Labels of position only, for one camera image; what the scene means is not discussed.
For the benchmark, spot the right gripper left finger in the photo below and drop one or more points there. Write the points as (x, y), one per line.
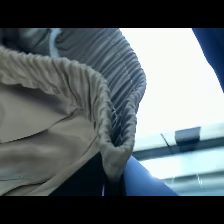
(86, 180)

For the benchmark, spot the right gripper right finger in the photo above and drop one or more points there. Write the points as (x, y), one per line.
(143, 181)

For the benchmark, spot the tan pants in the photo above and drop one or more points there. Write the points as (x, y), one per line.
(50, 116)

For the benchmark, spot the silver frame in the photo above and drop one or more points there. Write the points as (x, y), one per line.
(187, 136)

